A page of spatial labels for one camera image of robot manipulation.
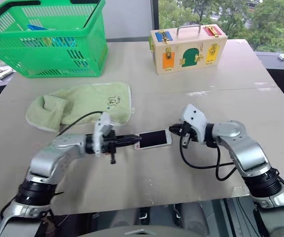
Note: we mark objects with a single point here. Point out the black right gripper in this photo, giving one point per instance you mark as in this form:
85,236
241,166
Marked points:
187,134

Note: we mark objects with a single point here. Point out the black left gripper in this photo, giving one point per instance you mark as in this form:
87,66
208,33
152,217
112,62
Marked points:
108,144

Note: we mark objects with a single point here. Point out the white smartphone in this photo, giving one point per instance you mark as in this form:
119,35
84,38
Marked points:
154,138

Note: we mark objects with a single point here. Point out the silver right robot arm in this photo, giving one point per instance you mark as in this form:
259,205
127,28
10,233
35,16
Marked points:
240,148

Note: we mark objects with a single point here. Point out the light green towel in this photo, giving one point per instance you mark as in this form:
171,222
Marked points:
87,98

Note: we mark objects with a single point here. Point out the wooden lock box toy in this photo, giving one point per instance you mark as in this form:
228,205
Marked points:
188,44

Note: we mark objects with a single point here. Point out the grey rounded shape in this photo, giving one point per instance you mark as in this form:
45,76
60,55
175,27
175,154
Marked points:
193,217

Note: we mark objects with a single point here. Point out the green plastic shopping basket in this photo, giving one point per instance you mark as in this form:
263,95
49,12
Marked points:
43,51

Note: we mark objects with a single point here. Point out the small white box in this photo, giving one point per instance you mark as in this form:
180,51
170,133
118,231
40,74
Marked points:
282,56

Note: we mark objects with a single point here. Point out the white power strip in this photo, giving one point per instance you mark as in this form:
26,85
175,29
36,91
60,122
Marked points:
4,73

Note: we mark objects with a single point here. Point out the blue packet in basket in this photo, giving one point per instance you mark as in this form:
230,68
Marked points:
37,27

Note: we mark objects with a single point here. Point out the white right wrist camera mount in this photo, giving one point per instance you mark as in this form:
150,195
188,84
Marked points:
193,116

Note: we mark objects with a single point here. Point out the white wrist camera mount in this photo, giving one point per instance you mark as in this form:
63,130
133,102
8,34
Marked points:
193,116
102,126

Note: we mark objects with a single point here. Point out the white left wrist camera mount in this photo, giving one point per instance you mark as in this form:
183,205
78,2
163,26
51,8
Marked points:
102,126

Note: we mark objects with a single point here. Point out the dark window frame post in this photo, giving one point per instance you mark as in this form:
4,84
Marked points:
154,17

